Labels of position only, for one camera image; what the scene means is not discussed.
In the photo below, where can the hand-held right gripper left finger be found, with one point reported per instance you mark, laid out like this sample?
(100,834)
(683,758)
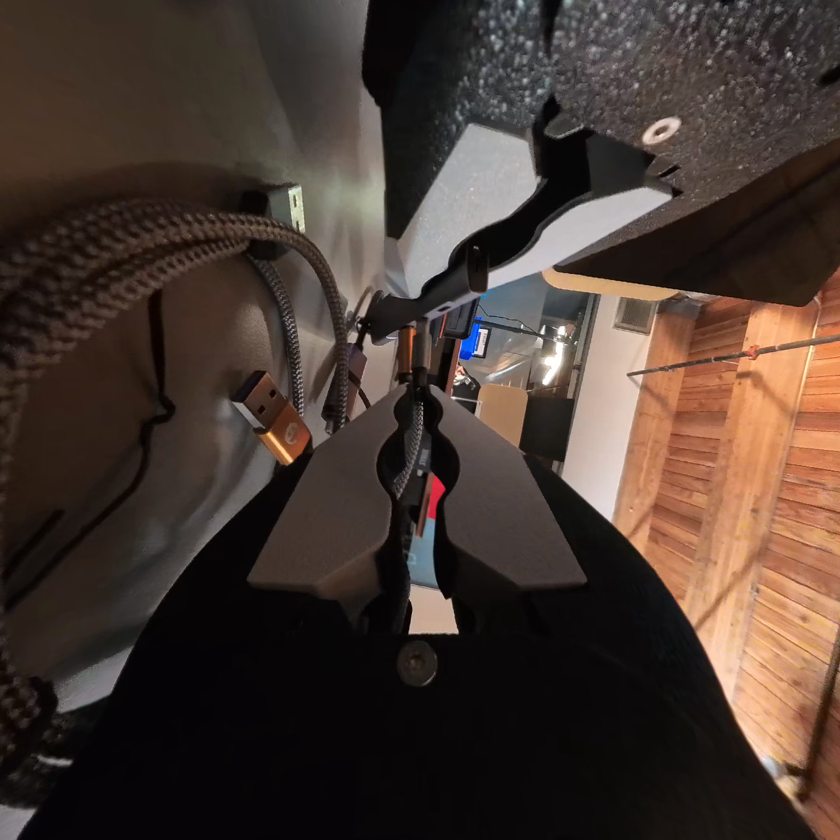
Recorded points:
(328,512)

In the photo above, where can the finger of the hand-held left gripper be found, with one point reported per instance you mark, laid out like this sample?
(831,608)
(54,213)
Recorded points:
(590,197)
(459,190)

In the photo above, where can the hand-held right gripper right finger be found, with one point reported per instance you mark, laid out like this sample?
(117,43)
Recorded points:
(505,525)

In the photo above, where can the tan board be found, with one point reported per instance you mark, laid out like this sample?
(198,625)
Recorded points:
(502,413)

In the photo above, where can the blue sign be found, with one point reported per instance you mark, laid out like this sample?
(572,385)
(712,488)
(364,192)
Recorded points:
(478,341)

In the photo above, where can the metal rod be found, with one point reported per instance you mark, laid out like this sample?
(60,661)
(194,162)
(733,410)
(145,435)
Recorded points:
(722,358)

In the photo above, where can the clear plastic storage bin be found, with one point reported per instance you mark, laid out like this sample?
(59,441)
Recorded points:
(131,118)

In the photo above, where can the wall vent grille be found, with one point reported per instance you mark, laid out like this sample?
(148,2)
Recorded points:
(635,313)

